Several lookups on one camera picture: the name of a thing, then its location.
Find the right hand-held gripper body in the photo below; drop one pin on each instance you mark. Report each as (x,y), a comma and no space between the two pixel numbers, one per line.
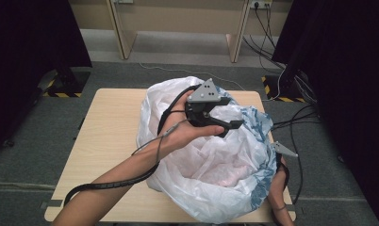
(283,150)

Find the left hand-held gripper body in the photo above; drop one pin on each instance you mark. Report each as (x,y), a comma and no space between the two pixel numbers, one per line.
(205,92)

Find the white plastic bag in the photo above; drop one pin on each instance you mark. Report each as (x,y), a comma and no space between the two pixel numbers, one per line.
(216,157)

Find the pink plastic mesh basket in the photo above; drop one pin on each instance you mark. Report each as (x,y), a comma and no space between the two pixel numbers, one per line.
(228,179)

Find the person's right hand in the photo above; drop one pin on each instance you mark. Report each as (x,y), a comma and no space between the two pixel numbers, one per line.
(277,188)

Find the person's left hand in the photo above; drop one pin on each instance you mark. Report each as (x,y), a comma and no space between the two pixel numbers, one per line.
(181,132)

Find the black stand base hazard tape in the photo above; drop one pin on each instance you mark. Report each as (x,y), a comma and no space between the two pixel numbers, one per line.
(66,84)
(280,89)

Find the dark wristband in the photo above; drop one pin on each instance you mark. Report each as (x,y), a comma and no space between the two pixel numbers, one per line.
(279,208)

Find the beige wooden desk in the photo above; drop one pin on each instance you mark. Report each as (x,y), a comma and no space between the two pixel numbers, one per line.
(178,19)

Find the black curtain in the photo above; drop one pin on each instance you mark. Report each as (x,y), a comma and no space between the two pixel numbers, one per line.
(348,78)
(27,62)

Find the white wall power socket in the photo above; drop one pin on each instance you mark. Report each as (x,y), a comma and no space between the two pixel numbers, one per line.
(260,3)

